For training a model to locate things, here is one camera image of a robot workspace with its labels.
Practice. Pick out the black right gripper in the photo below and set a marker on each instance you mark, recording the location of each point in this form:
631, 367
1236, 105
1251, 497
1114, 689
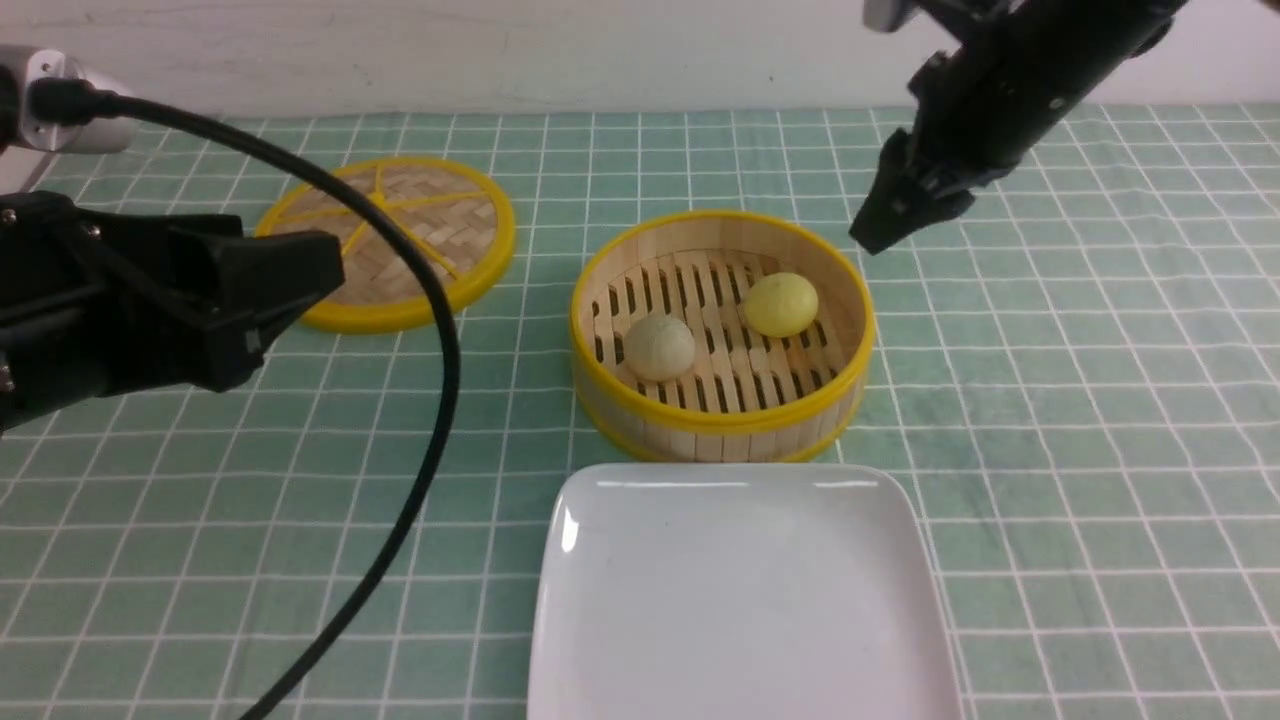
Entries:
1019, 68

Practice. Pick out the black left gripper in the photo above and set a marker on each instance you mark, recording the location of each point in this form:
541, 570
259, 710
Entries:
97, 304

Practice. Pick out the yellow steamed bun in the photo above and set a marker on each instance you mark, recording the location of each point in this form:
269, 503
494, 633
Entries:
781, 305

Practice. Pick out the beige steamed bun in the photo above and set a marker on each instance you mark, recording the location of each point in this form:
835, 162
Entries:
659, 348

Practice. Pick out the white square plate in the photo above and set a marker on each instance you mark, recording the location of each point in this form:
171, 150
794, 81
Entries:
738, 591

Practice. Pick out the green checkered tablecloth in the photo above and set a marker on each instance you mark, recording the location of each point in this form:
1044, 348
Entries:
1076, 384

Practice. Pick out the yellow-rimmed bamboo steamer lid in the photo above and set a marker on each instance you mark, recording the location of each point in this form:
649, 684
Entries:
459, 221

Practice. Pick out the yellow-rimmed bamboo steamer basket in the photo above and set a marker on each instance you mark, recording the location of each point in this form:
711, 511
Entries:
746, 397

